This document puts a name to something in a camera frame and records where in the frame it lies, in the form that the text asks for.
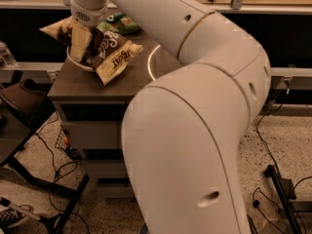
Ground black table leg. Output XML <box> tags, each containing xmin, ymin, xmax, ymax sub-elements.
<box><xmin>0</xmin><ymin>156</ymin><xmax>91</xmax><ymax>234</ymax></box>

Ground middle grey drawer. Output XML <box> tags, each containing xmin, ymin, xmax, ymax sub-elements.
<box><xmin>82</xmin><ymin>160</ymin><xmax>128</xmax><ymax>179</ymax></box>

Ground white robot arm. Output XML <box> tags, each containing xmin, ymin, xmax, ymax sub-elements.
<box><xmin>71</xmin><ymin>0</ymin><xmax>271</xmax><ymax>234</ymax></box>

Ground black floor cable left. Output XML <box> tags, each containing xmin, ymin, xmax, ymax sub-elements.
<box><xmin>33</xmin><ymin>112</ymin><xmax>92</xmax><ymax>234</ymax></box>

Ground brown yellow chip bag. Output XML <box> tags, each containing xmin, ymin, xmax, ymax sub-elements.
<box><xmin>41</xmin><ymin>17</ymin><xmax>143</xmax><ymax>85</ymax></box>

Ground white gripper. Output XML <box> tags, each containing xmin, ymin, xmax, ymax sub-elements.
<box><xmin>70</xmin><ymin>0</ymin><xmax>107</xmax><ymax>62</ymax></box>

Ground black metal stand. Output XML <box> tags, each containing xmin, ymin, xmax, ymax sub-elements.
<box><xmin>253</xmin><ymin>165</ymin><xmax>312</xmax><ymax>234</ymax></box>

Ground black sneaker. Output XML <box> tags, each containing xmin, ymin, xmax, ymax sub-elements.
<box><xmin>0</xmin><ymin>208</ymin><xmax>28</xmax><ymax>229</ymax></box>

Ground top grey drawer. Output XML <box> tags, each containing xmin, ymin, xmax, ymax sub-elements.
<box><xmin>61</xmin><ymin>121</ymin><xmax>121</xmax><ymax>149</ymax></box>

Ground black floor cable right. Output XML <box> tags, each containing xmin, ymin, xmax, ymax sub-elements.
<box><xmin>252</xmin><ymin>78</ymin><xmax>312</xmax><ymax>234</ymax></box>

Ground green chip bag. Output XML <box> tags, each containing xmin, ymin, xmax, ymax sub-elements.
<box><xmin>97</xmin><ymin>13</ymin><xmax>140</xmax><ymax>35</ymax></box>

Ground white paper bowl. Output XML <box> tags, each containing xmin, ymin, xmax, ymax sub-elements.
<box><xmin>66</xmin><ymin>47</ymin><xmax>95</xmax><ymax>73</ymax></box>

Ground grey drawer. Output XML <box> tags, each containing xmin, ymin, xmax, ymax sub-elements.
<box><xmin>82</xmin><ymin>160</ymin><xmax>128</xmax><ymax>179</ymax></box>
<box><xmin>96</xmin><ymin>184</ymin><xmax>134</xmax><ymax>199</ymax></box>
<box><xmin>61</xmin><ymin>121</ymin><xmax>121</xmax><ymax>149</ymax></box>

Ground black floor cable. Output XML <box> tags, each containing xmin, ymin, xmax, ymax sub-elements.
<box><xmin>33</xmin><ymin>112</ymin><xmax>92</xmax><ymax>234</ymax></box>
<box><xmin>252</xmin><ymin>78</ymin><xmax>312</xmax><ymax>234</ymax></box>

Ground grey drawer cabinet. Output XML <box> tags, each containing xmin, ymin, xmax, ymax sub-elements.
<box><xmin>49</xmin><ymin>30</ymin><xmax>180</xmax><ymax>187</ymax></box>

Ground wire basket with items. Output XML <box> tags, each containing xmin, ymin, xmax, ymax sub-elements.
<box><xmin>55</xmin><ymin>131</ymin><xmax>80</xmax><ymax>159</ymax></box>

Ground bottom grey drawer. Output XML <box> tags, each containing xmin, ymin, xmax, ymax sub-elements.
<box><xmin>96</xmin><ymin>184</ymin><xmax>134</xmax><ymax>199</ymax></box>

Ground clear plastic water bottle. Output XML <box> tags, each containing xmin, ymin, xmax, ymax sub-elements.
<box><xmin>0</xmin><ymin>41</ymin><xmax>18</xmax><ymax>68</ymax></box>

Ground brown office chair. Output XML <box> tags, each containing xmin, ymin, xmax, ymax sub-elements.
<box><xmin>0</xmin><ymin>79</ymin><xmax>55</xmax><ymax>130</ymax></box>

